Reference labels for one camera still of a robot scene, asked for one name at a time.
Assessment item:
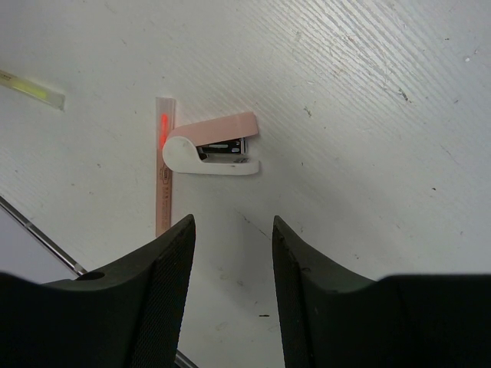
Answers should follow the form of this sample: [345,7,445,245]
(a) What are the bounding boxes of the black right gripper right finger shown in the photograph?
[272,216,490,367]

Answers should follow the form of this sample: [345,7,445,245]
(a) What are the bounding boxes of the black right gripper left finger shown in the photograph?
[1,215,196,367]

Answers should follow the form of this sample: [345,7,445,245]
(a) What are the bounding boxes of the pink lead refill tube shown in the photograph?
[155,97,176,238]

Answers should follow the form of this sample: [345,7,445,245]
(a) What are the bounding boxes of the yellow lead refill tube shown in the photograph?
[0,71,65,111]

